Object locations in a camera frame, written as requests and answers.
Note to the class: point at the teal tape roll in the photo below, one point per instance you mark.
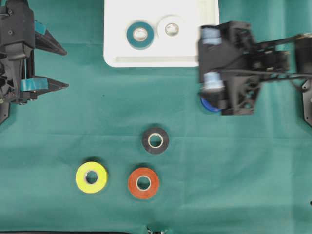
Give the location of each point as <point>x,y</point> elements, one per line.
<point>148,38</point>

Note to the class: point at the white plastic tray case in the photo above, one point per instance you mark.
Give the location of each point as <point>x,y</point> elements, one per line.
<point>182,52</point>

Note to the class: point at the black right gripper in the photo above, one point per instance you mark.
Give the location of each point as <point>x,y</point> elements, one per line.
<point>224,53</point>

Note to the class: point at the black clamp at table edge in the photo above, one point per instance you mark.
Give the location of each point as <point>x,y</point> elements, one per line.
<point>150,230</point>

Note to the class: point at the blue tape roll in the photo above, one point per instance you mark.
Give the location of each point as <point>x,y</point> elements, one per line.
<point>208,106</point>

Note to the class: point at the white tape roll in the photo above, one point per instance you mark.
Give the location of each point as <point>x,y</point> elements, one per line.
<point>171,27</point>

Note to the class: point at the yellow tape roll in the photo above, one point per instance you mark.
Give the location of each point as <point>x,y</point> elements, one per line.
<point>81,177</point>

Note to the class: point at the black tape roll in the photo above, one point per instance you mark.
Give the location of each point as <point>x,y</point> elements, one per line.
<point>155,131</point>

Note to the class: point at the orange-red tape roll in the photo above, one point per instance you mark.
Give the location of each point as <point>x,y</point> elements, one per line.
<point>143,193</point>

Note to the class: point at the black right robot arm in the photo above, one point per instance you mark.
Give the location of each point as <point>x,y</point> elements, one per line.
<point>283,59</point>

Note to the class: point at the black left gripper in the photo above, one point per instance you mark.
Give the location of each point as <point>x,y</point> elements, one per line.
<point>19,35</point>

